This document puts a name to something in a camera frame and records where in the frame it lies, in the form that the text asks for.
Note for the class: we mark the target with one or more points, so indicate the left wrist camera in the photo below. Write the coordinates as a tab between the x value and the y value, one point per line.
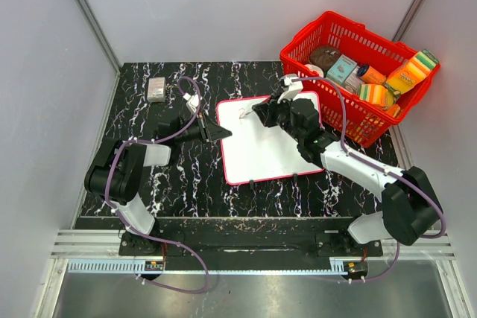
193	102

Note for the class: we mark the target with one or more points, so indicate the small pink white box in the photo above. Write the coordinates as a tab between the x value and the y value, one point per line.
156	90

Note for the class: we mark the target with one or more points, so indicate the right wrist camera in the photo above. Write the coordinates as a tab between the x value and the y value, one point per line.
291	87

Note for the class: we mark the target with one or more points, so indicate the striped sponge stack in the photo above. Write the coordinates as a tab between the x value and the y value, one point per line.
376	95

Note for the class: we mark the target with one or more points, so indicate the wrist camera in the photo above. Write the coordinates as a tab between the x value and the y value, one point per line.
291	87
193	102

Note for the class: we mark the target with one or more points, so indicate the yellow sponge pack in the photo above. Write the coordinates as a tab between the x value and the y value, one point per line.
412	72

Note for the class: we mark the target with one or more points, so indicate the brown round bread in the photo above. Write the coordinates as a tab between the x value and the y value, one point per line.
324	56

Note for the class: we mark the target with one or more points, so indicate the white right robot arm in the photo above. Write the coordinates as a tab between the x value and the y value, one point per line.
409	204

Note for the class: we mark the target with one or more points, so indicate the orange cylindrical can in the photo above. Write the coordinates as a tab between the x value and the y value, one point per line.
370	75

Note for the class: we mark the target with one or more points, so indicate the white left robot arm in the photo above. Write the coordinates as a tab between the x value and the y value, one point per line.
115	173

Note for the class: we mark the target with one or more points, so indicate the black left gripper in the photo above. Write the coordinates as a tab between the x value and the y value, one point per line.
216	132

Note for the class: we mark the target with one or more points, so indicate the teal white carton box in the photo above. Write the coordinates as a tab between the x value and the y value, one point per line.
344	73

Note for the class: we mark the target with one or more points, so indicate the pink framed whiteboard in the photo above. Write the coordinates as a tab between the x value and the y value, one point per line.
254	152

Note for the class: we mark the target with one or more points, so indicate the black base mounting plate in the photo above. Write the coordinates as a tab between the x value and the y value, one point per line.
250	244

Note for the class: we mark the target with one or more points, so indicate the red plastic basket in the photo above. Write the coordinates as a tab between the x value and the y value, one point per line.
365	83

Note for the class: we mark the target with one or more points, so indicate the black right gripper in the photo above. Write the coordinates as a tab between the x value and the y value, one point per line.
262	112

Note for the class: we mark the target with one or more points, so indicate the white slotted cable duct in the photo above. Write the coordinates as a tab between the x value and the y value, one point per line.
130	266

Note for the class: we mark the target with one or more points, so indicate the white tape roll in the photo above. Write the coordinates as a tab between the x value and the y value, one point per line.
316	70

